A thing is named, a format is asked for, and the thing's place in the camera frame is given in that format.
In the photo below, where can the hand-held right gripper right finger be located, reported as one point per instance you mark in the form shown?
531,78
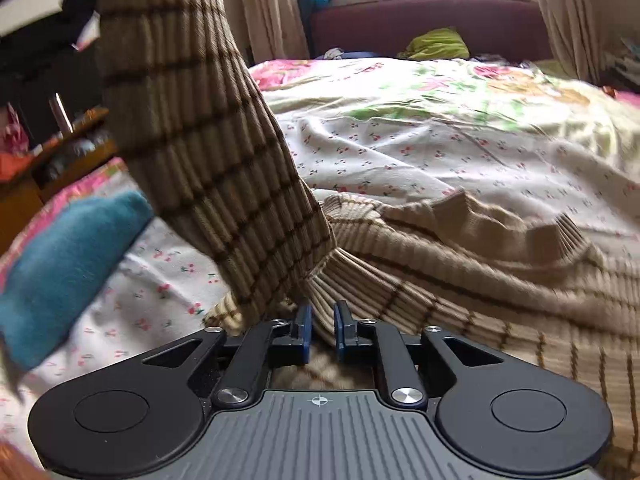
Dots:
341,332

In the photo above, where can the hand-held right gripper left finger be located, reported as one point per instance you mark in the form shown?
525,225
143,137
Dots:
305,332

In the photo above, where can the beige striped ribbed sweater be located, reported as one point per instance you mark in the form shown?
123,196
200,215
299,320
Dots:
200,160

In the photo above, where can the black monitor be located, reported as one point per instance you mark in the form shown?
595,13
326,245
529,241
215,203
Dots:
30,80

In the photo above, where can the orange item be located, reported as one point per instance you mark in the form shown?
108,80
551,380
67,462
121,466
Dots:
12,166

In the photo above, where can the wooden desk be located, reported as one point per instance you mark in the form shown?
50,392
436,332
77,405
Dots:
20,210

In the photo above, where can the white cherry print bedsheet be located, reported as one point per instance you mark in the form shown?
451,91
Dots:
400,135

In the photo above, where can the beige curtain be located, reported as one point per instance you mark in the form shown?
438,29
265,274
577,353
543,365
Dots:
272,10
565,10

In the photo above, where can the teal fleece blanket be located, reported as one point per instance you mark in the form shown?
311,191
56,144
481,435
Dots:
65,270

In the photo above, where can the pink floral quilt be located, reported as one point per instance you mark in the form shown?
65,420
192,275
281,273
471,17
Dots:
450,85

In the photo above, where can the dark blue garment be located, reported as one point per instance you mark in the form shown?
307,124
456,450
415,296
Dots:
350,53

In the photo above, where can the green cloth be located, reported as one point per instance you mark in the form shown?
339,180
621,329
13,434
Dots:
437,42

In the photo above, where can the maroon padded headboard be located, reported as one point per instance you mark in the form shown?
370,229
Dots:
380,25

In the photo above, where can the pile of papers and books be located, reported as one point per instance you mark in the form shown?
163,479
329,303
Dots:
625,60

